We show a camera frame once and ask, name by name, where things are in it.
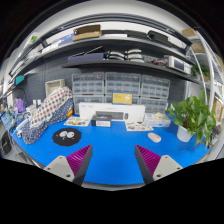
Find purple bottle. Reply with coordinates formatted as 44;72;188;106
14;98;26;114

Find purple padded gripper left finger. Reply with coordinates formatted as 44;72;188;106
44;145;93;186

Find left picture card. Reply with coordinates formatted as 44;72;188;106
65;117;90;127

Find grey drawer organizer cabinets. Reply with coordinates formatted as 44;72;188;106
72;72;170;114

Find right picture card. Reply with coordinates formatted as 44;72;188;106
125;122;153;131

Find green potted plant white pot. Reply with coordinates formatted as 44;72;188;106
168;89;216;147

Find clear plastic box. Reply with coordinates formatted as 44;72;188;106
143;112;171;127

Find picture card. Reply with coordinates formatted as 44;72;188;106
65;117;90;127
125;122;153;131

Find dark flat box on shelf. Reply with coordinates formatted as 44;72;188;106
68;53;104;63

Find white electronic instrument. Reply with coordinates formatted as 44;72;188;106
168;56;191;74

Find white woven basket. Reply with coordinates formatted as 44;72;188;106
45;79;65;96

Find small black product box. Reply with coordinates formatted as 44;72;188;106
91;115;111;127

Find cardboard box on shelf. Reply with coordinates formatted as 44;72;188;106
72;24;102;41

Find long white keyboard box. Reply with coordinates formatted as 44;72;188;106
79;102;145;122

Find patterned fabric bag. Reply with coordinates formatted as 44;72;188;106
22;86;73;144

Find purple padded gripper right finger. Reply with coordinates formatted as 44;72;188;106
135;145;182;184

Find yellow card sign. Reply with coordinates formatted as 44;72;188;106
112;92;132;105

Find blue table mat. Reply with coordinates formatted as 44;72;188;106
14;121;208;185

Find black round mouse pad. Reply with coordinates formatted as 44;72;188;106
52;128;82;147

